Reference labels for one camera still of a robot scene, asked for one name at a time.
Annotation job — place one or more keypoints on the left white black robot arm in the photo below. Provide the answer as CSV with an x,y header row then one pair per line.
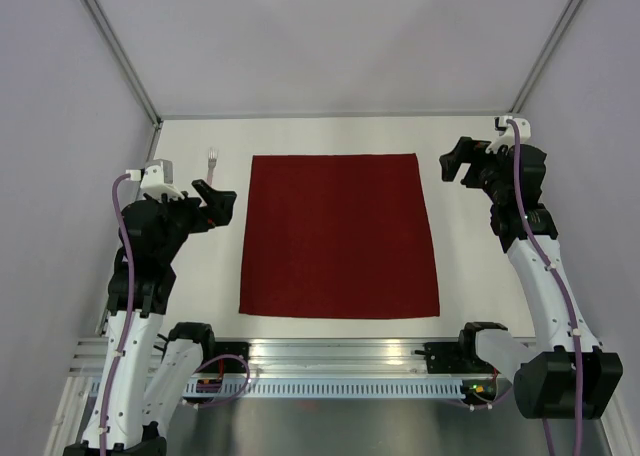
x,y
134,407

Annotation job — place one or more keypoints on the white slotted cable duct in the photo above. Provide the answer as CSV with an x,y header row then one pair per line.
x,y
441,388

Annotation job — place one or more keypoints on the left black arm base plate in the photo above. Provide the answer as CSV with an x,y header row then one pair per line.
x,y
236,348

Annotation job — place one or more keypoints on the fork with pink handle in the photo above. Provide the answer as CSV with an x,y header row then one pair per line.
x,y
212,159

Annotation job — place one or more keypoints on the aluminium mounting rail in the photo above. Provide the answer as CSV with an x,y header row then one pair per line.
x,y
350,357

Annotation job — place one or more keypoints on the rear aluminium frame bar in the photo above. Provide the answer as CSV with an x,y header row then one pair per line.
x,y
334,114

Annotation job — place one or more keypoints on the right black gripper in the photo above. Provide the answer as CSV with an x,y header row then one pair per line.
x,y
470,150

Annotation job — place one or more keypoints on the dark red cloth napkin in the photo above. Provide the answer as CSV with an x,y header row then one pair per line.
x,y
338,237

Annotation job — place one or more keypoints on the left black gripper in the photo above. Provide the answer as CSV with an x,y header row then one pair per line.
x,y
223,199

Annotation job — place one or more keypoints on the right aluminium frame post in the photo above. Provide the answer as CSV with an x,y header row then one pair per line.
x,y
551,44

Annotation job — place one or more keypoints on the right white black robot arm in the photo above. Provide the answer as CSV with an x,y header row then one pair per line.
x,y
566,375

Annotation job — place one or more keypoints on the aluminium frame post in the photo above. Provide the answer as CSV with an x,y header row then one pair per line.
x,y
551,44
104,27

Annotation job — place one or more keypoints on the left aluminium frame post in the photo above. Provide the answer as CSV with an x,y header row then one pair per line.
x,y
104,27

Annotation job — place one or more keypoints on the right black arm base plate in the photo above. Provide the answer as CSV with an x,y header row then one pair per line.
x,y
444,358

